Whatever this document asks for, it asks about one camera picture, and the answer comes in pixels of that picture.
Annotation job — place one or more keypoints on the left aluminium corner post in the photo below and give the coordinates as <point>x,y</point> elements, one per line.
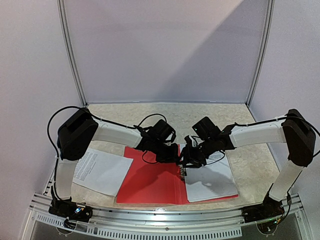
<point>61,5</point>

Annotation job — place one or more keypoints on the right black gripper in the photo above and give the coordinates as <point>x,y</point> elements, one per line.
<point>189,155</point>

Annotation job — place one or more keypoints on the aluminium front rail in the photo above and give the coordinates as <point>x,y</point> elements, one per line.
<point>127,224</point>

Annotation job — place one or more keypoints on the right aluminium corner post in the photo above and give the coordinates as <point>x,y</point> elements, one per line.
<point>262,51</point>

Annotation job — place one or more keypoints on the aluminium corner post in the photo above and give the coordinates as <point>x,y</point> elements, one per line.
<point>61,5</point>
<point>262,51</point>

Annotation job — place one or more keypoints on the red file folder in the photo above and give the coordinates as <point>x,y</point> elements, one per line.
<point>148,182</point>

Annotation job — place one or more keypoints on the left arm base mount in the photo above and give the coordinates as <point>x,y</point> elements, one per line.
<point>71,210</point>

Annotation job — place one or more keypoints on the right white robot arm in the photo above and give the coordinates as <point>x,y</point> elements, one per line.
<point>292,129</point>

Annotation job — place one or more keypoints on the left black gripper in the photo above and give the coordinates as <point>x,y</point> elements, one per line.
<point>172,158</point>

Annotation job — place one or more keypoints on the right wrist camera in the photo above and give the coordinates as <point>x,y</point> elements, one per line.
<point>190,142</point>

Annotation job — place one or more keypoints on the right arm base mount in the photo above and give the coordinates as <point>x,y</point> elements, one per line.
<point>268,209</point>

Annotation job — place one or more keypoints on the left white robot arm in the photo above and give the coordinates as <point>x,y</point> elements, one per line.
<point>76,133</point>

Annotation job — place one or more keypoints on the chrome spine lever clip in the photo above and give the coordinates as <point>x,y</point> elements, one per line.
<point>182,172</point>

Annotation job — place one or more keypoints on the printed paper sheet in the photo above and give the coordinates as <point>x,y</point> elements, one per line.
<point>214,181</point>
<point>102,172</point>

